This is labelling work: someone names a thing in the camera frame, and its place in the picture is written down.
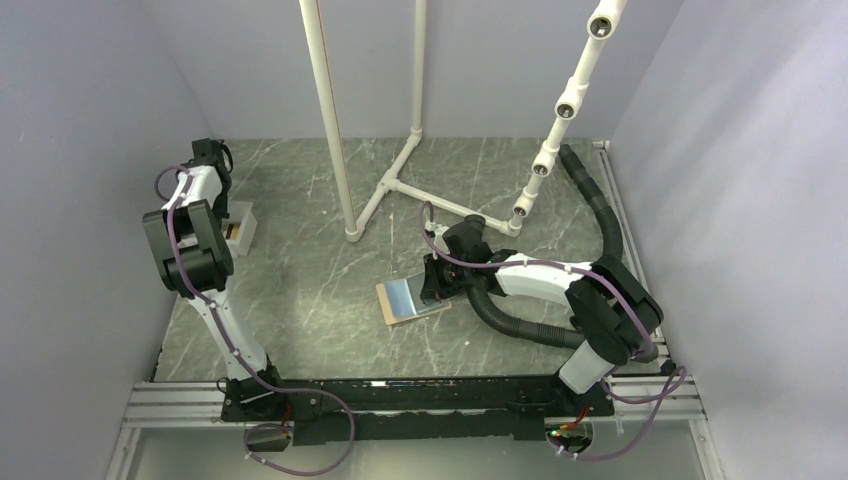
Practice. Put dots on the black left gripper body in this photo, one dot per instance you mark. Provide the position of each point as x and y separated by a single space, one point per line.
221 201

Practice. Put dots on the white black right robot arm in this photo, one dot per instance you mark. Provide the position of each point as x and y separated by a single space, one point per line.
613 315

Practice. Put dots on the side aluminium rail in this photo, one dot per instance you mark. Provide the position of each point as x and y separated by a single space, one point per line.
607 182

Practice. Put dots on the tan leather card holder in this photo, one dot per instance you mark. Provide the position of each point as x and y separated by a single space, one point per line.
400 300

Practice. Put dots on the white card tray box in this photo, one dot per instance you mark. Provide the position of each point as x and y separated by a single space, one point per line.
239 228

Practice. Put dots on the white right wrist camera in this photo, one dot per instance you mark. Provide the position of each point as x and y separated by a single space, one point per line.
434 230

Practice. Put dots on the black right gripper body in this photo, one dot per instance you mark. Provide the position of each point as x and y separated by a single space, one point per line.
459 275

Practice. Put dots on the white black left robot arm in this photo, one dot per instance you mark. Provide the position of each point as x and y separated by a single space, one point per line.
192 258

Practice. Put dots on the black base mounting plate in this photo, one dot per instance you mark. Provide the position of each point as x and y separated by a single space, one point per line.
323 410

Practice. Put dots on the aluminium extrusion rail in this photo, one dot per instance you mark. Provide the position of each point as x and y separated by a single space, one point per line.
198 404

